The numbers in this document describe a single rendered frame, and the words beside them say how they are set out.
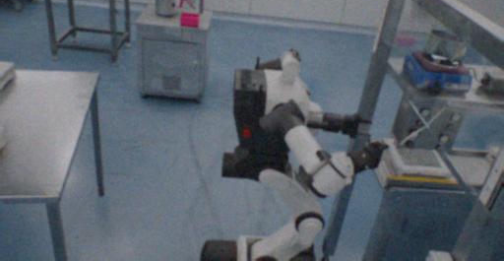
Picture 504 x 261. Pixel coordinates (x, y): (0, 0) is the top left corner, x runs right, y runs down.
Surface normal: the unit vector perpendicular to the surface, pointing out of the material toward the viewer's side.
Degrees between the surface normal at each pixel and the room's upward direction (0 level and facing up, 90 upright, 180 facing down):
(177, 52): 89
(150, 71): 89
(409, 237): 90
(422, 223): 90
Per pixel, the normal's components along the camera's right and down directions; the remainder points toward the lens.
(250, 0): -0.02, 0.50
